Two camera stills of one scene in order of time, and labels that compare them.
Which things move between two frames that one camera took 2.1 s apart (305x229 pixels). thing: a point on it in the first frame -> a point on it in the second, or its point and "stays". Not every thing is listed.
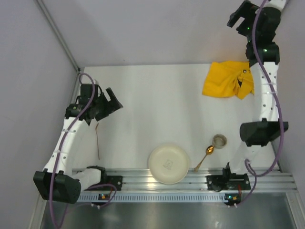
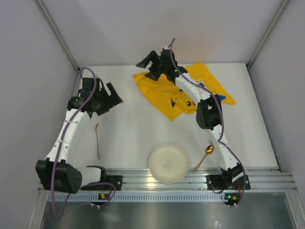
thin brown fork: (97, 138) stays
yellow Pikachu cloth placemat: (228, 79) -> (173, 101)
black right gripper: (240, 18) -> (155, 67)
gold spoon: (208, 150) stays
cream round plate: (168, 164) stays
